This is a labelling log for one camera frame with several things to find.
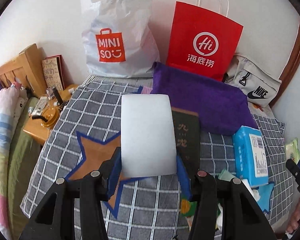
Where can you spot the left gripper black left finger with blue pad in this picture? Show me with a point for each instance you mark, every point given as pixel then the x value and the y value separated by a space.
pixel 53 218

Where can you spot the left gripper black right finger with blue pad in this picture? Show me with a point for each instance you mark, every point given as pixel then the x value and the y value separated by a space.
pixel 242 216

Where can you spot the dark green tin box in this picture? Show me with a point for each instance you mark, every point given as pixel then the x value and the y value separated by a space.
pixel 187 138

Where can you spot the person's right hand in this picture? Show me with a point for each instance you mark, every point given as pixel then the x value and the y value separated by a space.
pixel 293 223

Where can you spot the green wet wipes pack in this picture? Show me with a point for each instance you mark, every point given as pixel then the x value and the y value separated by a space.
pixel 292 151

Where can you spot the blue tissue pack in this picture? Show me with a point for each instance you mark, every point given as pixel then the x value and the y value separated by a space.
pixel 250 156

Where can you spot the grey checkered blanket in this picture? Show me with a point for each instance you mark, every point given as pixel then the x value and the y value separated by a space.
pixel 148 208

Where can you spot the orange star mat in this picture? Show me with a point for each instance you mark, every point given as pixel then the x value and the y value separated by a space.
pixel 98 155

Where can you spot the wooden nightstand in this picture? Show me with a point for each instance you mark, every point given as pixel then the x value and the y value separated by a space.
pixel 34 127

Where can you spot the purple towel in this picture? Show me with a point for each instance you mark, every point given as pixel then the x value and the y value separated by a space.
pixel 222 108

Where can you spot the black bottle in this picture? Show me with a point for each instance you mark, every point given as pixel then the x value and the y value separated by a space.
pixel 57 95

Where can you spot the grey Nike bag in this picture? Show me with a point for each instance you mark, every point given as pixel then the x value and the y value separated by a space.
pixel 259 86

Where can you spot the pastel patterned pillow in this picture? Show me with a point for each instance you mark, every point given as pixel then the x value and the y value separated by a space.
pixel 8 101

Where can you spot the wooden headboard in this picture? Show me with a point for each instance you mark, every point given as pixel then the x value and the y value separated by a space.
pixel 26 68

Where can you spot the red paper shopping bag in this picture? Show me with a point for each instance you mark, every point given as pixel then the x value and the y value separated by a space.
pixel 202 41

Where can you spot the white Miniso plastic bag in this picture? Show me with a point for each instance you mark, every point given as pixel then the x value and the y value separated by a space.
pixel 117 39

